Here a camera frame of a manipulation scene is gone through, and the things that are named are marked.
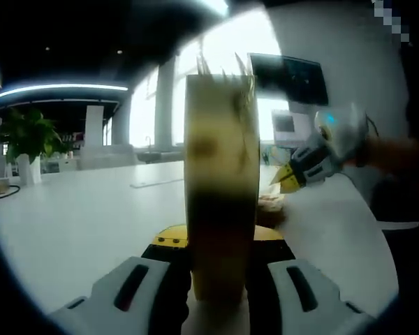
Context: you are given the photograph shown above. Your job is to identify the curved ceiling light strip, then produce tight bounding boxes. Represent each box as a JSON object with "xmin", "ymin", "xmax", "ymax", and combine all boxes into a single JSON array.
[
  {"xmin": 181, "ymin": 0, "xmax": 230, "ymax": 17},
  {"xmin": 0, "ymin": 82, "xmax": 129, "ymax": 102}
]

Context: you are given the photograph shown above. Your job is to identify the sink with faucet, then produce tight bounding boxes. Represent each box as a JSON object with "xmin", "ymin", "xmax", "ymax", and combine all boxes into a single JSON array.
[{"xmin": 138, "ymin": 135, "xmax": 185, "ymax": 164}]

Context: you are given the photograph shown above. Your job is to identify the tangled cables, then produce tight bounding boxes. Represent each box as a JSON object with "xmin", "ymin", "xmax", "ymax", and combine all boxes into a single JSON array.
[{"xmin": 261, "ymin": 144, "xmax": 294, "ymax": 165}]

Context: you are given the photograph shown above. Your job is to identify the black coiled cable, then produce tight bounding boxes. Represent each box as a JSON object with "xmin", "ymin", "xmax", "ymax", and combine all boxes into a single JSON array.
[{"xmin": 0, "ymin": 184, "xmax": 22, "ymax": 202}]

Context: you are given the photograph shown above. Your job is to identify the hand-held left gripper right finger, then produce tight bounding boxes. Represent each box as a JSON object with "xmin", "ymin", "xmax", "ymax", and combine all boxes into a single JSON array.
[{"xmin": 246, "ymin": 228, "xmax": 376, "ymax": 335}]

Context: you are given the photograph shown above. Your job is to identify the black wristband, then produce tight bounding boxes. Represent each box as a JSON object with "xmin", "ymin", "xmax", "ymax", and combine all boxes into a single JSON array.
[{"xmin": 355, "ymin": 141, "xmax": 368, "ymax": 168}]

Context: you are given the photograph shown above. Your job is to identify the black wall monitor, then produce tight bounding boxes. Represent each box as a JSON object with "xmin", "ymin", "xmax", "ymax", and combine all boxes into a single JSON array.
[{"xmin": 247, "ymin": 52, "xmax": 329, "ymax": 106}]

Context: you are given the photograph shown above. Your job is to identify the yellow paper bag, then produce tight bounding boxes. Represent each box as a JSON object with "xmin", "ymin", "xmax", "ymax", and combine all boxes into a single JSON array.
[{"xmin": 184, "ymin": 73, "xmax": 261, "ymax": 303}]

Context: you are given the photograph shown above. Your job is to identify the white sofa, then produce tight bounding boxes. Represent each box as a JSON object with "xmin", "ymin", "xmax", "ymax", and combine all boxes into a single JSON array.
[{"xmin": 77, "ymin": 144, "xmax": 139, "ymax": 170}]

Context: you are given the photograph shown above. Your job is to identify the potted green plant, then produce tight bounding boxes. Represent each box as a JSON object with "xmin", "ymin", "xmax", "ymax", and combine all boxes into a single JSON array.
[{"xmin": 0, "ymin": 107, "xmax": 67, "ymax": 186}]

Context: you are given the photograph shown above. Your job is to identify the flat white strip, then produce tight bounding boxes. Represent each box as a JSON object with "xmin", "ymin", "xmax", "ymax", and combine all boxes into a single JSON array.
[{"xmin": 130, "ymin": 177, "xmax": 185, "ymax": 189}]

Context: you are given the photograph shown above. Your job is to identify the open laptop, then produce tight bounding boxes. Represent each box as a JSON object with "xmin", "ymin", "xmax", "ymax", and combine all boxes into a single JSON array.
[{"xmin": 271, "ymin": 109, "xmax": 317, "ymax": 147}]

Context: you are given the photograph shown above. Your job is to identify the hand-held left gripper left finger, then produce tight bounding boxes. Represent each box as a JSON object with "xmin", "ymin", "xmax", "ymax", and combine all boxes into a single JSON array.
[{"xmin": 48, "ymin": 225, "xmax": 193, "ymax": 335}]

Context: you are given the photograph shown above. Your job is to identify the white table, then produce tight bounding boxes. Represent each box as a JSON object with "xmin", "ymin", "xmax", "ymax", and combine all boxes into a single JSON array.
[{"xmin": 0, "ymin": 160, "xmax": 401, "ymax": 335}]

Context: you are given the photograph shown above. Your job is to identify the white pillar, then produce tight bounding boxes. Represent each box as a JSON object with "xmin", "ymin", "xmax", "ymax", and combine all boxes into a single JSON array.
[{"xmin": 85, "ymin": 105, "xmax": 105, "ymax": 146}]

